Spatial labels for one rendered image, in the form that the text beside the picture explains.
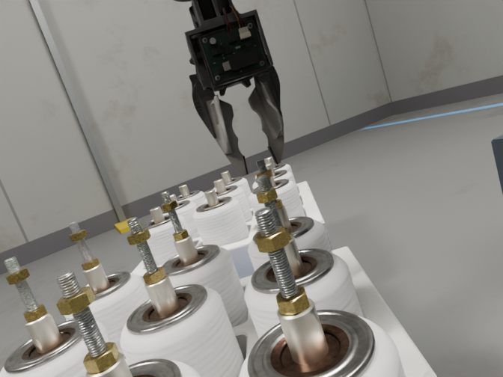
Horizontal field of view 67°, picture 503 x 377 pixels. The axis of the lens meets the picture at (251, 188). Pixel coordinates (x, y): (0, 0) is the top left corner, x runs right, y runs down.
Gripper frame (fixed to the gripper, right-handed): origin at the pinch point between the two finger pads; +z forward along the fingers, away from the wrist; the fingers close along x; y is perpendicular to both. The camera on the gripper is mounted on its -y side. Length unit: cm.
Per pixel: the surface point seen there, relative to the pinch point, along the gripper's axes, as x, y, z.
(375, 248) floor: 24, -41, 34
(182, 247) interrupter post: -11.9, 0.2, 7.1
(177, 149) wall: -30, -230, -1
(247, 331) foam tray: -7.5, 6.7, 16.4
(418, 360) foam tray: 4.7, 19.2, 16.4
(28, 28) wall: -85, -209, -97
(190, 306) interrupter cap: -10.9, 12.5, 9.0
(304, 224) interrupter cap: 2.5, 1.9, 9.0
